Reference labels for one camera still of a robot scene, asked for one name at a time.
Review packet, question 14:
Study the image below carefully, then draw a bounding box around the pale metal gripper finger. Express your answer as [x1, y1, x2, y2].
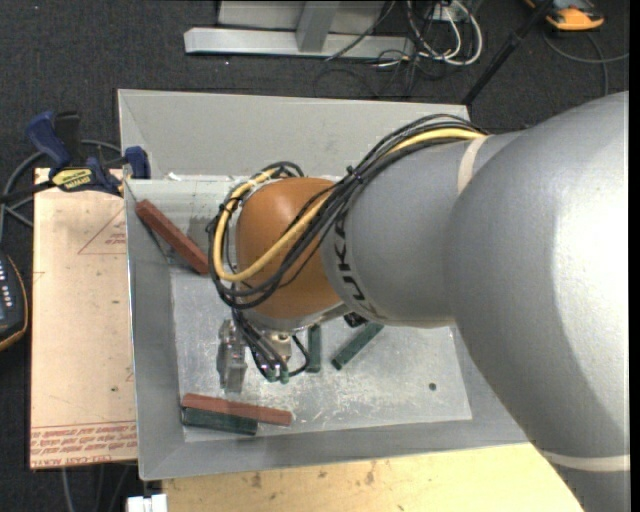
[216, 319, 236, 389]
[225, 343, 250, 395]

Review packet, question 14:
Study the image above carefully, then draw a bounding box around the red-brown flat block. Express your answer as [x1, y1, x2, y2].
[135, 199, 211, 276]
[180, 392, 293, 428]

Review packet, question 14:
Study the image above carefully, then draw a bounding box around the dark green flat block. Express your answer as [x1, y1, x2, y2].
[305, 324, 323, 374]
[180, 406, 259, 437]
[330, 321, 386, 372]

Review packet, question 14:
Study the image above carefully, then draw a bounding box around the brown cardboard board, red print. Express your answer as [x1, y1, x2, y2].
[29, 167, 139, 471]

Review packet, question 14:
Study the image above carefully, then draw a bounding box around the grey metal bin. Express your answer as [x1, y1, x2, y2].
[117, 88, 532, 482]

